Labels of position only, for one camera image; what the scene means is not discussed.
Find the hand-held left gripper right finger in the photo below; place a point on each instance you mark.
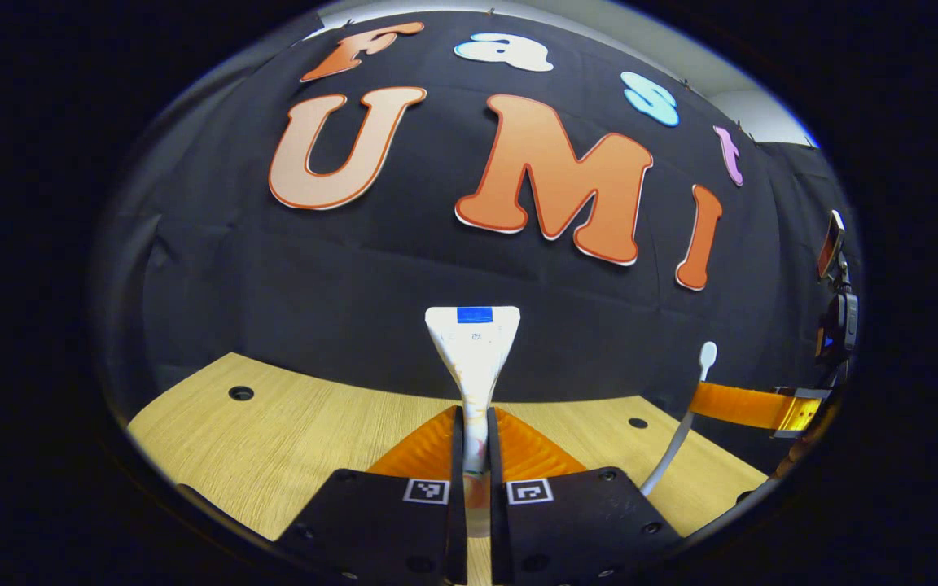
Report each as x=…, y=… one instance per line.
x=497, y=529

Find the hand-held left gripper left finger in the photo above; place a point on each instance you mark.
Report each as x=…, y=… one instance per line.
x=459, y=521

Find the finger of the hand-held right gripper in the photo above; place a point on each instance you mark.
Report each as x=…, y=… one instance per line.
x=738, y=404

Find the white toothbrush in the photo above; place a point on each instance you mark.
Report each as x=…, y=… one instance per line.
x=707, y=358

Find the white toothpaste tube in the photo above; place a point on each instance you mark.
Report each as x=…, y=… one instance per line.
x=473, y=350

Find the black backdrop cloth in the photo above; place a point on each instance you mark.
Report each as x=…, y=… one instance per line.
x=355, y=277

